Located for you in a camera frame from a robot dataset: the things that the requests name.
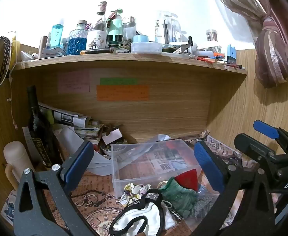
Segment light blue plastic bottle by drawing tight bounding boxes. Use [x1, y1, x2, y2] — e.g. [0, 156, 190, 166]
[51, 24, 64, 49]

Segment brown pen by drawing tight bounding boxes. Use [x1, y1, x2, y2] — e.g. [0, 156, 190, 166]
[80, 48, 117, 55]

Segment clear tool packaging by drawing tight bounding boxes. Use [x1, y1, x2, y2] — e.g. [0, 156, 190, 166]
[155, 11, 183, 44]

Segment light blue round case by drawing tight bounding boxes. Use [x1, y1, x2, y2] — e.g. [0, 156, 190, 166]
[133, 35, 150, 44]

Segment orange sticky note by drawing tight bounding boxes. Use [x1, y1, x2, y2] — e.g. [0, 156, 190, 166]
[96, 85, 150, 102]

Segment cardboard tube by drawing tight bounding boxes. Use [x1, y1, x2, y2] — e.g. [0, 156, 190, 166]
[38, 36, 48, 59]

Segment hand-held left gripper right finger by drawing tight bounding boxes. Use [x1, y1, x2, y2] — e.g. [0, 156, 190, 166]
[191, 140, 275, 236]

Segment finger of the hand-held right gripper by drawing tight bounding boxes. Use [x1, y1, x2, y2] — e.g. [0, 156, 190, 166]
[233, 132, 280, 168]
[254, 120, 288, 148]

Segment blue patterned glass bottle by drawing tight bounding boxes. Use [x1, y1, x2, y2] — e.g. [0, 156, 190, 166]
[68, 20, 88, 55]

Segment dark wine bottle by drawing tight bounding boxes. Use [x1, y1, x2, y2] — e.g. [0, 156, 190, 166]
[27, 86, 61, 168]

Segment black braided headband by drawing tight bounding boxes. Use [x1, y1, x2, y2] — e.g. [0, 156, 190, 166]
[0, 36, 11, 85]

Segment mauve striped curtain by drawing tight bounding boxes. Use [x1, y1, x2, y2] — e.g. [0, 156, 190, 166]
[205, 0, 288, 89]

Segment yellow hanging item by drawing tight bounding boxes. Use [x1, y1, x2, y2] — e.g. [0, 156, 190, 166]
[11, 36, 21, 63]

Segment wooden shelf board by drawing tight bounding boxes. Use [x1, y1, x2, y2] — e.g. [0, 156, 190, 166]
[11, 53, 248, 76]

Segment small white card box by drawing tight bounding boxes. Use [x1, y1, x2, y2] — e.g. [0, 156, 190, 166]
[101, 129, 123, 145]

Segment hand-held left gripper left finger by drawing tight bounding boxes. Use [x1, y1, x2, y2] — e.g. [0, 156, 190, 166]
[13, 140, 95, 236]

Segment mint green pump bottle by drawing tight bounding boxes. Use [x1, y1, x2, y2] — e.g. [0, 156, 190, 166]
[109, 8, 123, 38]

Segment clear jar brown sticks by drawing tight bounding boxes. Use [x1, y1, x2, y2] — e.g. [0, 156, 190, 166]
[205, 29, 219, 42]

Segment red triangular cloth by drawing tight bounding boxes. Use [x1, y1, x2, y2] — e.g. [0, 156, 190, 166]
[174, 169, 199, 192]

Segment black green binoculars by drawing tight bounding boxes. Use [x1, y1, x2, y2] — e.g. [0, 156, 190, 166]
[106, 34, 124, 49]

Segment white round container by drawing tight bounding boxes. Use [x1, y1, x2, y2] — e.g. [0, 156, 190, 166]
[130, 41, 163, 54]

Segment clear plastic storage box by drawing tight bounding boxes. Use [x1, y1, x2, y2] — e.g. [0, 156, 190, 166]
[110, 139, 204, 199]

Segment blue rectangular box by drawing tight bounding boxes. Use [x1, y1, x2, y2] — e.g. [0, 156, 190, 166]
[227, 44, 237, 65]

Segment clear plastic bag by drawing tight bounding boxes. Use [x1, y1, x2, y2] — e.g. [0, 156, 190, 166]
[85, 134, 177, 176]

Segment blue cartoon sticker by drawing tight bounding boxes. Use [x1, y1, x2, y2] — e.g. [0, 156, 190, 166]
[1, 191, 20, 225]

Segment green knitted cloth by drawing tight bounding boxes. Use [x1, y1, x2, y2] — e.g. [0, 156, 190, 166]
[159, 177, 200, 218]

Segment stack of printed papers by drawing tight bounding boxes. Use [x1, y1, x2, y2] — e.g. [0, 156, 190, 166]
[75, 120, 104, 144]

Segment pink sticky note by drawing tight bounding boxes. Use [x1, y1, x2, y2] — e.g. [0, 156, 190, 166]
[58, 72, 91, 94]

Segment white illustrated bottle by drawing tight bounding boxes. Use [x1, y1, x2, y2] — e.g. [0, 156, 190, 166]
[86, 18, 108, 50]

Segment green sticky note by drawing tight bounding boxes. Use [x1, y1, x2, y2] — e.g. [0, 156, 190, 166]
[100, 78, 138, 85]

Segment clear bottle metal cap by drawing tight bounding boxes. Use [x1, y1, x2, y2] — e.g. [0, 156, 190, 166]
[122, 16, 137, 41]

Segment small bowl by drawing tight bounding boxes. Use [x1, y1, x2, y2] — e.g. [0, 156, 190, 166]
[100, 141, 128, 157]

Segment beige thermos mug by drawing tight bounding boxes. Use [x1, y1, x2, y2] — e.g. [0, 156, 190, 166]
[3, 141, 36, 193]

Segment patterned paper roll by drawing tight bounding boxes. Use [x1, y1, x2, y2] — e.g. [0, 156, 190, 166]
[96, 1, 108, 16]

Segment rolled newspaper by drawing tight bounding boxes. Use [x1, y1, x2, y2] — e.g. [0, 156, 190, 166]
[38, 102, 92, 129]

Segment white black-trimmed garment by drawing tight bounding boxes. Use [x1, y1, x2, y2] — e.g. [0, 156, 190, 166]
[109, 189, 178, 236]

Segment white carton box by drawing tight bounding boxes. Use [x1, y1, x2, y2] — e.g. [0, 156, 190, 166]
[38, 48, 67, 59]

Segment floral fabric scrunchie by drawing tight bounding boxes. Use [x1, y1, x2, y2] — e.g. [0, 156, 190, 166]
[120, 183, 152, 207]

